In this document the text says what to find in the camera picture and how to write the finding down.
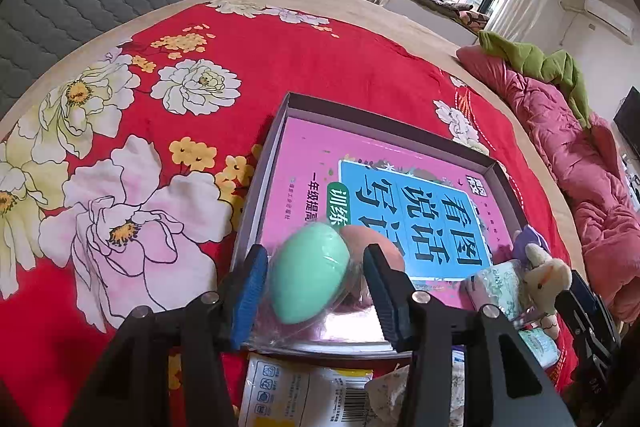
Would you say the yellow white packet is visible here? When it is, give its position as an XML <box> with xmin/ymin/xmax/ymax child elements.
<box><xmin>240</xmin><ymin>352</ymin><xmax>376</xmax><ymax>427</ymax></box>

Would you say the red floral blanket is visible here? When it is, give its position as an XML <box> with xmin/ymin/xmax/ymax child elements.
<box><xmin>0</xmin><ymin>0</ymin><xmax>581</xmax><ymax>427</ymax></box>

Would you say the white air conditioner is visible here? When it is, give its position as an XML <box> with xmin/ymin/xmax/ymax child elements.
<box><xmin>582</xmin><ymin>0</ymin><xmax>636</xmax><ymax>40</ymax></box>

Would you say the dark patterned cloth pile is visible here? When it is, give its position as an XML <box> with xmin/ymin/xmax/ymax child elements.
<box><xmin>402</xmin><ymin>0</ymin><xmax>491</xmax><ymax>30</ymax></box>

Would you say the brown cardboard box tray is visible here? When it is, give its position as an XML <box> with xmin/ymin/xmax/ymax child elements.
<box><xmin>231</xmin><ymin>92</ymin><xmax>531</xmax><ymax>356</ymax></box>

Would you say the pink book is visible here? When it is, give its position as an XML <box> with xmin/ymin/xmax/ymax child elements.
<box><xmin>250</xmin><ymin>117</ymin><xmax>507</xmax><ymax>348</ymax></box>

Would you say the black television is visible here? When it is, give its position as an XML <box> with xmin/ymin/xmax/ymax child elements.
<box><xmin>614</xmin><ymin>87</ymin><xmax>640</xmax><ymax>148</ymax></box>

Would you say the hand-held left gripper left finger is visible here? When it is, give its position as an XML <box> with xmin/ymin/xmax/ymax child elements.
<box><xmin>62</xmin><ymin>245</ymin><xmax>269</xmax><ymax>427</ymax></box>

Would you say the teal floral tissue pack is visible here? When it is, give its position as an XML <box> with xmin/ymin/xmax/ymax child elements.
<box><xmin>460</xmin><ymin>259</ymin><xmax>532</xmax><ymax>324</ymax></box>

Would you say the cream plush toy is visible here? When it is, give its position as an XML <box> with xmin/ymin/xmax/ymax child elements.
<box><xmin>514</xmin><ymin>224</ymin><xmax>574</xmax><ymax>341</ymax></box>

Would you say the clear packet of makeup sponges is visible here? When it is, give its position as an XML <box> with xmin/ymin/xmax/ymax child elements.
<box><xmin>255</xmin><ymin>222</ymin><xmax>409</xmax><ymax>351</ymax></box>

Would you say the green blanket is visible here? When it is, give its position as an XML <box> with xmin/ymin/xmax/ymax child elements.
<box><xmin>477</xmin><ymin>31</ymin><xmax>594</xmax><ymax>130</ymax></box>

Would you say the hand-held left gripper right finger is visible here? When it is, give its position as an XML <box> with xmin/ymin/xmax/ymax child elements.
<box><xmin>364</xmin><ymin>244</ymin><xmax>576</xmax><ymax>427</ymax></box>

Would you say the pink quilt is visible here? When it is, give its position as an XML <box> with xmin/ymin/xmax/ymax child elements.
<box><xmin>456</xmin><ymin>46</ymin><xmax>640</xmax><ymax>324</ymax></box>

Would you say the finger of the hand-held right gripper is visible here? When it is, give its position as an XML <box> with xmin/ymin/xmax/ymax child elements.
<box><xmin>570</xmin><ymin>271</ymin><xmax>621</xmax><ymax>343</ymax></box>
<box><xmin>554</xmin><ymin>291</ymin><xmax>608</xmax><ymax>353</ymax></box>

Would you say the cluttered side table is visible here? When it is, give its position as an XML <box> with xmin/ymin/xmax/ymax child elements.
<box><xmin>622</xmin><ymin>157</ymin><xmax>640</xmax><ymax>214</ymax></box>

